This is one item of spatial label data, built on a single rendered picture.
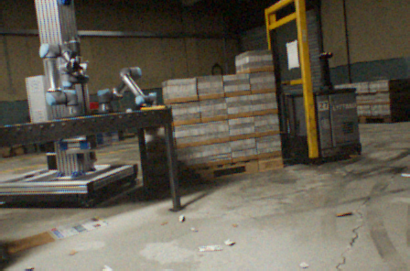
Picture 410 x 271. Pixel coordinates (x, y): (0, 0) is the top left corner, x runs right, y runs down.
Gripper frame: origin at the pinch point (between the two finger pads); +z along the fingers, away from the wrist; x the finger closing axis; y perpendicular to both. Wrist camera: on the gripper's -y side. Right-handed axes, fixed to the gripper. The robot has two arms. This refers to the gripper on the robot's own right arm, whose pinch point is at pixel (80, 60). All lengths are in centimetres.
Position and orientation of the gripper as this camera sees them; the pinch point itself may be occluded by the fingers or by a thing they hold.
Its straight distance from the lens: 303.3
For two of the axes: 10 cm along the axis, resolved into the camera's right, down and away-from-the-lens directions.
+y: 0.1, 10.0, -0.4
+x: -7.2, -0.2, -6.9
